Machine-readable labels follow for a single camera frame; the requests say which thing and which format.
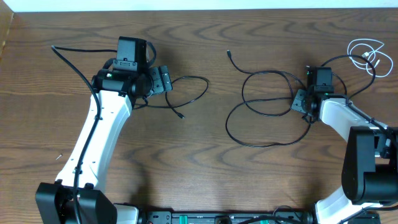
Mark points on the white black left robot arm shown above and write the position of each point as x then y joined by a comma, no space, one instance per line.
77,195

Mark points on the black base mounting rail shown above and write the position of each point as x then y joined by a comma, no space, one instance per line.
168,217

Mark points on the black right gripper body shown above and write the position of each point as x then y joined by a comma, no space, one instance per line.
298,103

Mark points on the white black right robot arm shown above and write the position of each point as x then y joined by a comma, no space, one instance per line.
369,175

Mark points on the brown cardboard side panel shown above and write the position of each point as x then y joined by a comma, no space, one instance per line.
7,15

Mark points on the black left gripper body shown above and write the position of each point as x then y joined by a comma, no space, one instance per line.
161,83

